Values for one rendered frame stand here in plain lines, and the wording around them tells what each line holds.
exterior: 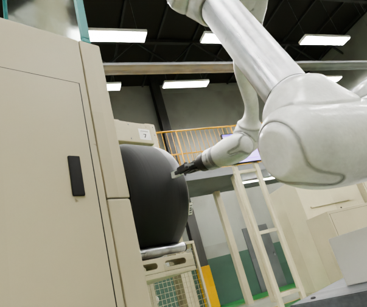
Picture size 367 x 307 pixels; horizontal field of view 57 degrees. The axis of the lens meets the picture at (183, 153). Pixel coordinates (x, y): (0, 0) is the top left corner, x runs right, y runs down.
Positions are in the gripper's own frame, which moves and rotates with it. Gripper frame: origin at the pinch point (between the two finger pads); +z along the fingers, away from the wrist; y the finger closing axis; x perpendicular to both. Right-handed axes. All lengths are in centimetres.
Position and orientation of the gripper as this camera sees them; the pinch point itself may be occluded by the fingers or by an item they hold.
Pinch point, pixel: (177, 173)
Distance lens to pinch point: 152.8
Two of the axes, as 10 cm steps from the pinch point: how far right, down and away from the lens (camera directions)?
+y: -7.5, -0.6, -6.6
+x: 1.6, 9.5, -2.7
